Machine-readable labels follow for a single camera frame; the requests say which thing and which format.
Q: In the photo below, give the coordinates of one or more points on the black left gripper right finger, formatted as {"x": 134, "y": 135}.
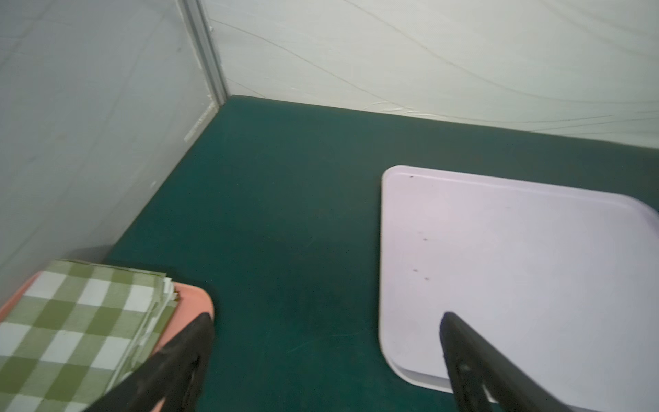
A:
{"x": 478, "y": 371}

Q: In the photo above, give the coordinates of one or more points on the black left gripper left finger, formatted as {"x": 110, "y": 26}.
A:
{"x": 173, "y": 377}

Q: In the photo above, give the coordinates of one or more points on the pink tray with checked cloth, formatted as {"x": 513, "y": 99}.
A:
{"x": 75, "y": 330}

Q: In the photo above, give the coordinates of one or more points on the lilac plastic tray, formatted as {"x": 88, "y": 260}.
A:
{"x": 562, "y": 281}

